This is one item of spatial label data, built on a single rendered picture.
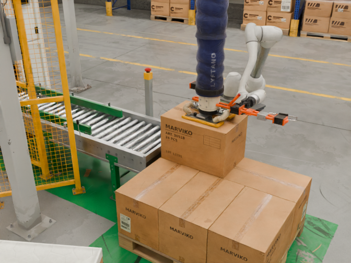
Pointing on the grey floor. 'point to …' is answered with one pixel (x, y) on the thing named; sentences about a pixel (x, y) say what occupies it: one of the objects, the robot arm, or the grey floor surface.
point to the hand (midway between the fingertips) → (238, 109)
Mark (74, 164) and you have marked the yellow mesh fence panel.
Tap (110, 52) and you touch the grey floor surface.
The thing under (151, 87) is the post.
